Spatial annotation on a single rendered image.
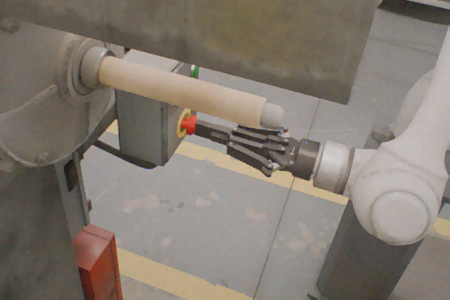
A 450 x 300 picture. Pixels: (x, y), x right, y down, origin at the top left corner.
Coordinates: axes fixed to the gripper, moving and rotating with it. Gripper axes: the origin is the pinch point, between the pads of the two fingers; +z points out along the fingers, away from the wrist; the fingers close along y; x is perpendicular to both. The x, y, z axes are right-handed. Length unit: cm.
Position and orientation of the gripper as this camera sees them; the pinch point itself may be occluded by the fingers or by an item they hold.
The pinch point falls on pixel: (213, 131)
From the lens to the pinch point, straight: 85.3
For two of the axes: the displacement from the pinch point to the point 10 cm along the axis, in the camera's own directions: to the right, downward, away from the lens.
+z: -9.4, -2.7, 2.1
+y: 3.3, -5.7, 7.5
